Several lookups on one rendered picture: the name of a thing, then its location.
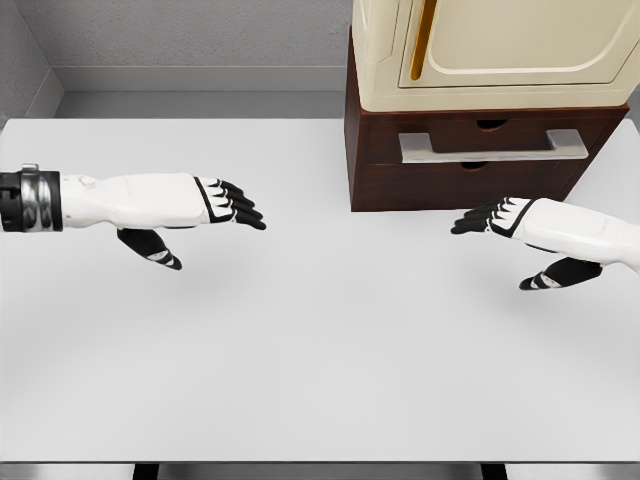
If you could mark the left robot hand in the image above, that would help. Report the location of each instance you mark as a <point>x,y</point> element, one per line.
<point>160,200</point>

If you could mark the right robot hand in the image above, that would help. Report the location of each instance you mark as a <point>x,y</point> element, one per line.
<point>560,227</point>

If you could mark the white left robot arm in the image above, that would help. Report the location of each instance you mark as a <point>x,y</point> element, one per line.
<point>75,202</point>

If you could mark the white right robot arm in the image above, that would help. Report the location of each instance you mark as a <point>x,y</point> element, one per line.
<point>625,245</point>

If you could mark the dark brown wooden drawer cabinet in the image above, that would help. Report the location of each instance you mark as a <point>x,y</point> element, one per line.
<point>356,165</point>

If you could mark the cream retro fridge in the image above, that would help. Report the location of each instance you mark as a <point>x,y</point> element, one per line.
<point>500,40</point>

